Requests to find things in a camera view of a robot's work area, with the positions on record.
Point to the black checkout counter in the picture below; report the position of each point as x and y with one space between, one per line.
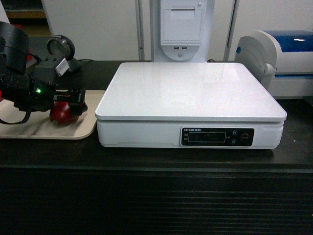
61 187

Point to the dark red mango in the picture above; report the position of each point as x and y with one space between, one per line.
60 114

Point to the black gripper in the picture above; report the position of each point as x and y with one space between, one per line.
41 93

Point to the white partition panel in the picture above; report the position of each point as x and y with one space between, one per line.
100 29
233 19

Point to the white blue label printer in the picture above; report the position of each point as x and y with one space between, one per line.
281 60

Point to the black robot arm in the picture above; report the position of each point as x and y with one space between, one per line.
14 80

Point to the white partition panel right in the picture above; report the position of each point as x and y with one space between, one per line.
233 19

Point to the round black barcode scanner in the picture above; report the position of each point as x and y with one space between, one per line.
61 45

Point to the beige plastic tray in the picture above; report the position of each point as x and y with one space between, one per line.
39 126

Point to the white checkout scale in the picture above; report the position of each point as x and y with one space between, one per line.
188 105

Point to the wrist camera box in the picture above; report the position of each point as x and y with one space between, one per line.
50 68

